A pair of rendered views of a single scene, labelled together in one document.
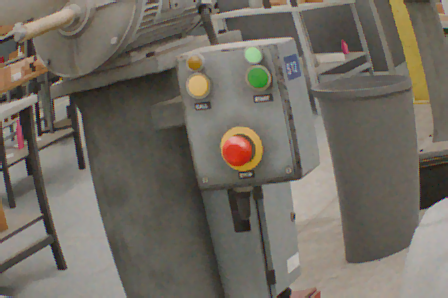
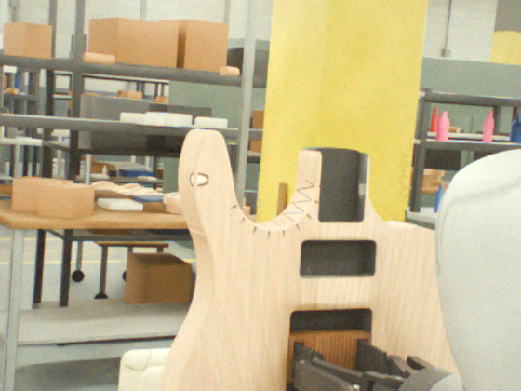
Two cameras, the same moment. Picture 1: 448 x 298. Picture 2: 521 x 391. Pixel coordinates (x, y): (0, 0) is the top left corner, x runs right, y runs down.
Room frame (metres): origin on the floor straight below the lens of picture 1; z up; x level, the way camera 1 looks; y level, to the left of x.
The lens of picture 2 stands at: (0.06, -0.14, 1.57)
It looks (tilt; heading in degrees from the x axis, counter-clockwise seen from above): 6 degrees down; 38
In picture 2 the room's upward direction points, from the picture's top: 4 degrees clockwise
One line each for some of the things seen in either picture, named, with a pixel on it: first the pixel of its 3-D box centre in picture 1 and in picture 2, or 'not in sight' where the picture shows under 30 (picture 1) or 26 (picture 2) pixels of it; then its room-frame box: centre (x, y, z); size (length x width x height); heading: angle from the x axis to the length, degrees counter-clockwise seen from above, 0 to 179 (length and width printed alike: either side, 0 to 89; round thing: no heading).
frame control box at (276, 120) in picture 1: (253, 122); not in sight; (1.89, -0.05, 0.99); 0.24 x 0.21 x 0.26; 156
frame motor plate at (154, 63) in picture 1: (141, 58); not in sight; (2.12, 0.11, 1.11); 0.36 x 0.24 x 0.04; 156
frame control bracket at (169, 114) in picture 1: (213, 107); not in sight; (1.91, 0.00, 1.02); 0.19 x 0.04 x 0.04; 66
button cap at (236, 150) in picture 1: (239, 149); not in sight; (1.76, -0.02, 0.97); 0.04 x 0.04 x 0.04; 66
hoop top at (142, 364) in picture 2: not in sight; (190, 358); (1.10, 0.76, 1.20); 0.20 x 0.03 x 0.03; 154
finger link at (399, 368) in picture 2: not in sight; (406, 382); (0.91, 0.32, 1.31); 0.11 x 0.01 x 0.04; 43
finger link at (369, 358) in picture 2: not in sight; (365, 357); (0.95, 0.39, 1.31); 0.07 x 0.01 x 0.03; 63
